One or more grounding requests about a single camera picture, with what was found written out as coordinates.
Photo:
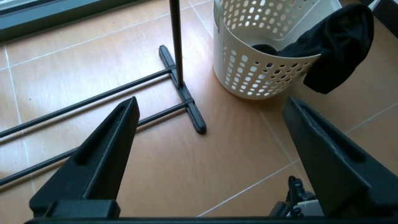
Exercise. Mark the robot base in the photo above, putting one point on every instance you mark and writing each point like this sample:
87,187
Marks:
301,205

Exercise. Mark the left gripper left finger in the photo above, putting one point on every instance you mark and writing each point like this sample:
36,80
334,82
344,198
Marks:
102,174

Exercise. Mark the heap of clothes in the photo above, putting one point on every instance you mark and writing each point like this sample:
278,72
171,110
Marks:
339,53

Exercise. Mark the white laundry basket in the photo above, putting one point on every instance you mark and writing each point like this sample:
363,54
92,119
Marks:
245,71

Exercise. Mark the black clothes rack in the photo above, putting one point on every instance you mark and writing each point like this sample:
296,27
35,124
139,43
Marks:
176,46

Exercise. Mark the window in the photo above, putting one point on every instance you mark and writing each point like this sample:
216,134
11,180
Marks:
62,21

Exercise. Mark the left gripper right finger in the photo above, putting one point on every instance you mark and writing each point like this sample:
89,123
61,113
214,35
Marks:
335,186

